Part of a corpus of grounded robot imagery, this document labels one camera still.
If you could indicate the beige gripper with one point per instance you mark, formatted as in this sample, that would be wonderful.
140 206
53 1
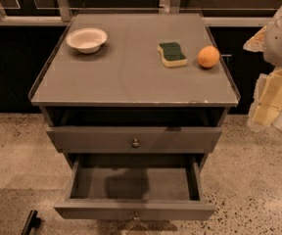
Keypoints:
267 100

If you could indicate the grey drawer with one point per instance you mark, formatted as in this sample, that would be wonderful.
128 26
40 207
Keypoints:
134 140
146 187

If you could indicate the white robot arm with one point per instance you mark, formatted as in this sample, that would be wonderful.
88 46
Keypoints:
268 40

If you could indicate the grey drawer cabinet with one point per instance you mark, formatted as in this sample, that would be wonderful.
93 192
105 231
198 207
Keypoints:
125 82

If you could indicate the grey top drawer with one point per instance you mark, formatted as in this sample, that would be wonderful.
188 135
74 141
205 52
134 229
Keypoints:
134 140

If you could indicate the orange fruit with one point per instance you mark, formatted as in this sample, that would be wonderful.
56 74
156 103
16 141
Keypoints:
208 57

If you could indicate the green yellow sponge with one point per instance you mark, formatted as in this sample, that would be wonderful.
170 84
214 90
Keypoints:
171 55

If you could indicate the white bowl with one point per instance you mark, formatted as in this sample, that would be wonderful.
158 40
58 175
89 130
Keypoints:
87 40

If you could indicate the black object on floor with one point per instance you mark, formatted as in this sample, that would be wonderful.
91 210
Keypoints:
32 221

